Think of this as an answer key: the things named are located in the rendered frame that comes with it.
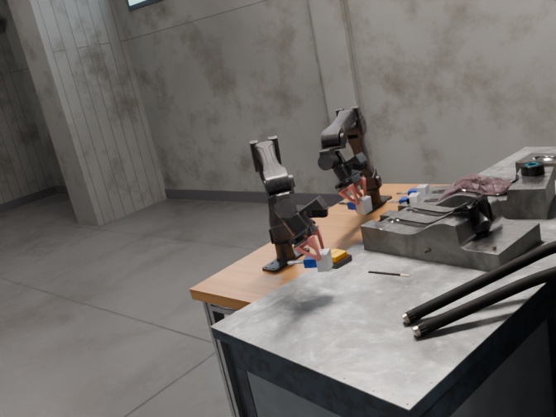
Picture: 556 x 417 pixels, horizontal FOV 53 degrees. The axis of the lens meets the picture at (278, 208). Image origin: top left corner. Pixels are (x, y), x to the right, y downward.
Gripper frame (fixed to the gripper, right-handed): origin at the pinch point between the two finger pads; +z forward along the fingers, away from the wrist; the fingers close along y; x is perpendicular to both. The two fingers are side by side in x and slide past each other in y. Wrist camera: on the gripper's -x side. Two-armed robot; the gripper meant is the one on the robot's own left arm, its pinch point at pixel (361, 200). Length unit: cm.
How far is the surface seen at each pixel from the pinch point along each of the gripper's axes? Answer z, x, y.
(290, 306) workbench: 16, 0, -52
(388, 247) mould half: 18.4, -8.0, -10.2
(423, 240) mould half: 21.1, -22.7, -11.5
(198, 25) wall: -238, 256, 231
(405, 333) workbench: 35, -34, -52
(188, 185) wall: -127, 408, 228
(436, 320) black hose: 35, -42, -49
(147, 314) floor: -11, 223, 14
